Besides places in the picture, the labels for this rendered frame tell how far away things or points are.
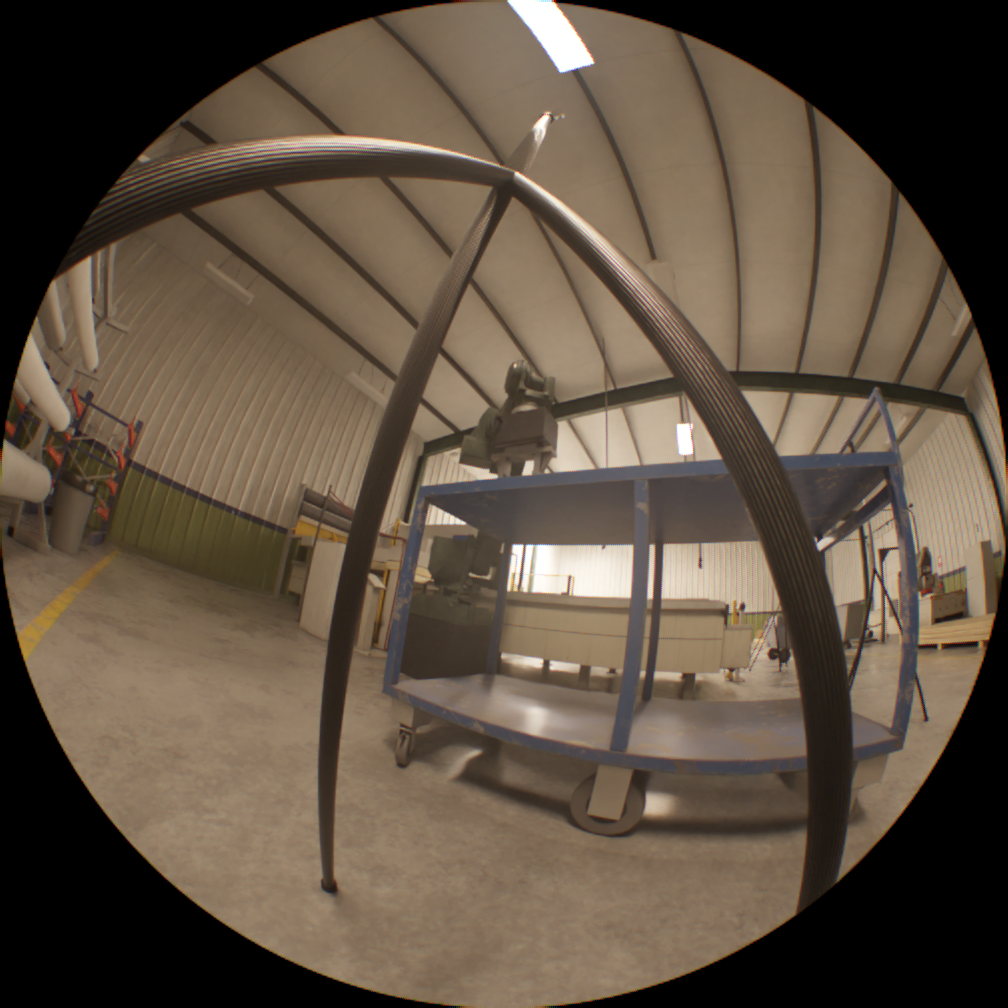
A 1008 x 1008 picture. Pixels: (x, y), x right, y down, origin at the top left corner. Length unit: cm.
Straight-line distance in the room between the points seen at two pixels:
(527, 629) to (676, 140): 638
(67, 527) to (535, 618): 464
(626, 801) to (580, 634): 216
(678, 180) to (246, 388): 842
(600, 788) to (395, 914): 58
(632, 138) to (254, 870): 625
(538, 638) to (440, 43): 700
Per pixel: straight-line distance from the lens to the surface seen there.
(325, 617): 364
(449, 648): 246
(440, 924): 76
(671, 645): 286
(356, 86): 584
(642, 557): 85
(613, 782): 97
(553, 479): 99
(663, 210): 597
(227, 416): 744
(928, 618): 916
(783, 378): 845
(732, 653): 292
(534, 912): 81
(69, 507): 401
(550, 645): 306
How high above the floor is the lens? 61
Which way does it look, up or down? 19 degrees up
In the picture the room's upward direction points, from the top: 8 degrees clockwise
